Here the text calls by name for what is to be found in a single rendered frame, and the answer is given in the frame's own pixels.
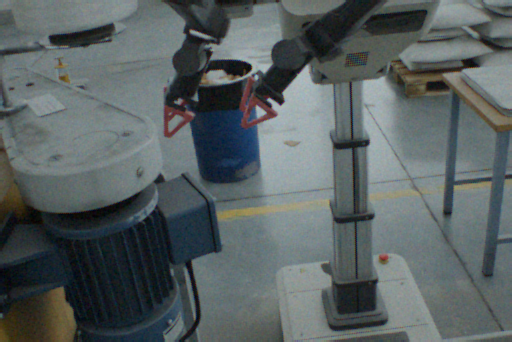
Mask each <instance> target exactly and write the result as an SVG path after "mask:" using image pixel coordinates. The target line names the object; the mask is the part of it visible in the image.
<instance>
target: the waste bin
mask: <svg viewBox="0 0 512 342"><path fill-rule="evenodd" d="M218 70H223V71H224V72H225V73H226V75H233V76H234V77H235V76H237V75H239V76H240V78H238V79H236V80H233V81H230V82H222V83H216V84H199V88H198V90H197V94H198V100H199V102H198V104H197V105H196V107H194V106H192V105H188V103H187V104H186V109H187V111H189V112H192V113H194V118H193V119H192V120H191V121H190V122H189V125H190V129H191V133H192V137H193V141H194V150H195V154H196V158H197V162H198V170H199V173H200V175H201V176H202V177H203V178H204V179H206V180H207V181H209V182H212V183H235V182H239V181H242V180H244V179H247V178H250V177H252V176H253V175H254V174H255V173H257V172H258V170H259V169H260V167H261V159H260V148H259V137H258V124H257V125H254V126H253V127H249V128H247V129H244V127H241V126H240V124H241V122H242V119H243V117H244V113H245V112H244V113H243V112H242V111H241V110H240V103H241V100H242V98H243V95H244V90H245V87H246V84H247V81H248V79H249V76H250V75H251V76H252V77H254V78H255V79H256V77H255V75H256V74H255V73H257V71H258V67H257V65H256V64H254V63H253V62H252V61H249V60H247V59H238V58H220V59H213V60H210V61H209V63H208V67H207V68H206V71H204V73H206V74H207V73H209V72H210V71H218ZM244 71H246V75H245V77H243V75H244ZM256 118H258V117H257V106H255V107H254V108H253V109H252V111H251V113H250V115H249V119H248V121H247V122H251V121H253V120H254V119H256Z"/></svg>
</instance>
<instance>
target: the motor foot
mask: <svg viewBox="0 0 512 342"><path fill-rule="evenodd" d="M45 229H46V228H45V225H44V224H39V225H25V224H19V220H18V218H17V216H16V213H15V211H8V214H7V215H6V216H5V219H4V220H3V221H2V223H1V225H0V312H4V313H5V315H7V314H8V313H9V311H10V308H11V306H12V305H13V302H16V301H19V300H21V299H26V298H28V297H30V296H35V295H38V294H41V293H43V292H48V291H50V290H53V289H57V288H60V287H62V286H64V285H65V286H67V285H68V281H67V278H66V276H65V273H64V271H63V265H62V263H61V260H60V258H59V256H58V251H57V248H56V246H55V243H50V240H49V238H47V237H46V232H45ZM61 247H62V248H61V249H60V250H59V251H60V253H61V256H62V259H63V264H64V266H65V269H66V271H67V276H68V278H69V281H70V282H72V283H75V281H74V278H73V276H72V273H71V269H70V265H69V263H68V260H67V258H66V253H65V251H64V247H63V245H62V246H61Z"/></svg>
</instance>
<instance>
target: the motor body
mask: <svg viewBox="0 0 512 342"><path fill-rule="evenodd" d="M157 203H158V190H157V187H156V185H155V183H154V182H151V183H150V184H149V186H147V187H145V188H144V189H143V191H142V192H141V193H140V196H138V197H137V198H136V200H135V201H133V202H132V203H131V204H130V205H127V206H126V207H125V208H123V209H120V210H118V211H116V212H114V213H112V214H107V215H105V216H102V217H98V218H86V219H73V218H68V217H62V216H60V215H58V214H57V213H56V212H43V211H42V221H43V224H44V225H45V228H46V229H45V232H46V237H47V238H49V240H50V243H55V246H56V248H57V251H58V256H59V258H60V260H61V263H62V265H63V271H64V273H65V276H66V278H67V281H68V285H67V286H65V285H64V291H65V294H66V296H67V298H68V301H69V306H71V307H72V308H73V314H74V319H75V322H76V324H77V327H78V329H79V330H77V331H76V333H77V335H81V337H82V339H83V342H178V341H179V338H180V337H181V336H182V333H183V329H184V320H185V319H184V312H183V308H182V299H181V295H180V291H179V286H178V284H177V280H176V279H175V277H173V276H172V273H171V269H170V265H169V262H168V258H167V251H166V246H165V242H164V239H163V232H162V228H161V224H160V219H159V216H158V210H155V209H154V207H155V206H156V205H157ZM62 245H63V247H64V251H65V253H66V258H67V260H68V263H69V265H70V269H71V273H72V276H73V278H74V281H75V283H72V282H70V281H69V278H68V276H67V271H66V269H65V266H64V264H63V259H62V256H61V253H60V251H59V250H60V249H61V248H62V247H61V246H62Z"/></svg>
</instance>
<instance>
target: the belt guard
mask: <svg viewBox="0 0 512 342"><path fill-rule="evenodd" d="M26 70H27V73H28V76H29V77H28V76H27V73H26ZM26 70H25V67H16V68H7V69H4V70H3V73H4V75H5V77H6V82H7V83H8V85H9V86H10V87H14V88H15V89H13V90H10V91H9V93H10V95H11V97H12V98H16V97H19V98H24V99H25V100H26V101H27V100H30V99H32V98H35V97H39V96H44V95H47V94H51V95H53V96H54V97H55V98H56V99H58V101H59V102H60V103H62V105H63V106H65V107H66V108H67V109H65V110H63V111H60V112H54V113H52V114H49V115H46V116H43V117H38V115H37V114H36V113H34V111H33V110H32V109H31V107H30V106H29V105H27V107H26V108H25V109H23V110H21V111H20V112H17V113H15V114H9V116H0V131H1V135H2V139H3V141H4V149H5V150H6V151H7V153H8V159H9V161H10V164H11V169H12V170H13V173H14V175H15V176H14V182H15V184H16V185H17V186H18V187H19V192H20V195H21V196H22V199H23V201H24V202H25V203H26V204H27V205H29V206H30V207H31V208H35V209H38V210H41V211H43V212H56V213H75V212H82V211H87V210H91V209H98V208H102V207H105V206H107V205H112V204H114V203H117V202H119V201H121V200H125V199H127V198H128V197H130V196H133V195H135V194H136V193H137V192H139V191H141V190H143V189H144V188H145V187H147V186H149V184H150V183H151V182H153V181H154V180H155V179H156V178H157V177H158V175H159V173H161V171H162V166H163V160H162V152H161V148H160V144H159V141H158V132H157V128H156V126H155V123H153V120H151V119H149V118H148V117H146V116H145V115H143V114H140V113H137V112H136V111H133V110H130V109H128V108H126V107H123V106H120V105H118V104H116V103H115V102H111V101H108V100H107V99H105V98H101V97H98V96H97V95H95V94H91V93H90V92H87V91H86V90H82V89H80V88H78V87H76V86H72V85H70V84H68V83H67V82H63V81H61V80H59V79H57V78H53V77H51V76H50V75H47V74H44V73H42V72H40V71H36V70H34V69H33V68H31V67H26ZM28 80H29V82H30V83H34V84H33V85H32V86H26V84H28V83H29V82H28ZM9 86H8V88H10V87H9Z"/></svg>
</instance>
